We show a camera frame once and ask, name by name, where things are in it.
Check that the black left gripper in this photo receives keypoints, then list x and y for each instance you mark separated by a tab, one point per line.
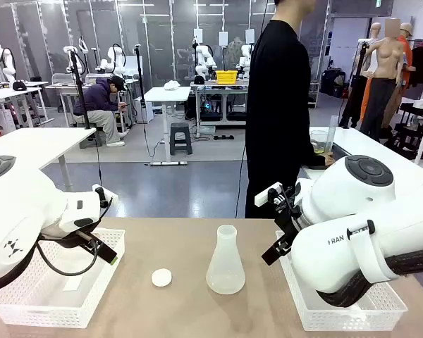
65	239

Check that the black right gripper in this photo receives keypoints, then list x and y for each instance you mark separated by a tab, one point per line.
289	211

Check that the translucent plastic conical flask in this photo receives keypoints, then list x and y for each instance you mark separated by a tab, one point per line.
225	271

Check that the white perforated plastic basket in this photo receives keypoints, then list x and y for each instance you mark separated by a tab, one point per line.
303	303
56	303

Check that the white round flask cap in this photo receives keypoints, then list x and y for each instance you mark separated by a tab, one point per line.
161	277

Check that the clear plastic measuring beaker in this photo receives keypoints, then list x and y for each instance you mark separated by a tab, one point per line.
319	141

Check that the translucent plastic measuring cylinder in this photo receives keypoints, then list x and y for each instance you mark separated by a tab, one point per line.
333	134

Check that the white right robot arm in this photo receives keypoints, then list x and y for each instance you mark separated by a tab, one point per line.
338	197

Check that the person's right forearm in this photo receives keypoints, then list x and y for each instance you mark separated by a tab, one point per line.
313	161

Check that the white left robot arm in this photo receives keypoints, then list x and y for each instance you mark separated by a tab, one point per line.
17	204

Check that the person's right hand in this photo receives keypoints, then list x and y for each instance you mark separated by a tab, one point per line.
330	159

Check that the black flat device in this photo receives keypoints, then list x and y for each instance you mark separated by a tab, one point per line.
342	151

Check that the white work table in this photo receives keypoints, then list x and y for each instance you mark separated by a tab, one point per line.
31	144

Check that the grey plastic step stool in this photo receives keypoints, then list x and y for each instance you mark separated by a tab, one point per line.
180	137

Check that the seated person in purple hoodie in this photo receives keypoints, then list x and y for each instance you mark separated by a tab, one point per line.
95	102

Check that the person in black sweater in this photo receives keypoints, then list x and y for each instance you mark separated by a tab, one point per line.
278	105

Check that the white height-adjustable desk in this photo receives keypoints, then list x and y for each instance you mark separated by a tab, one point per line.
169	95

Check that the black tripod pole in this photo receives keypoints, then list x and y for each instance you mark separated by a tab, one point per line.
77	81

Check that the white crumpled cloth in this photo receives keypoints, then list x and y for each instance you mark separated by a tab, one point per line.
171	85

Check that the black baseball cap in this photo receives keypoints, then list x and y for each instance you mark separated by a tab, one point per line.
19	86

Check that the yellow plastic basket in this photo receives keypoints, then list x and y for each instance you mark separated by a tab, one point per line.
226	77

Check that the bare mannequin with grey trousers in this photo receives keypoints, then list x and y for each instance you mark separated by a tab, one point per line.
386	70

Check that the mannequin with orange clothes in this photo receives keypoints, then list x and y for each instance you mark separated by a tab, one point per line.
406	42

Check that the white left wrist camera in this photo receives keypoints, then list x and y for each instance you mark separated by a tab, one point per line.
107	199

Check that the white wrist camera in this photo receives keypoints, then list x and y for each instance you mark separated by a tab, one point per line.
107	199
266	195

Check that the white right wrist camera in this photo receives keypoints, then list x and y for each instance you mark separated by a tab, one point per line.
266	195

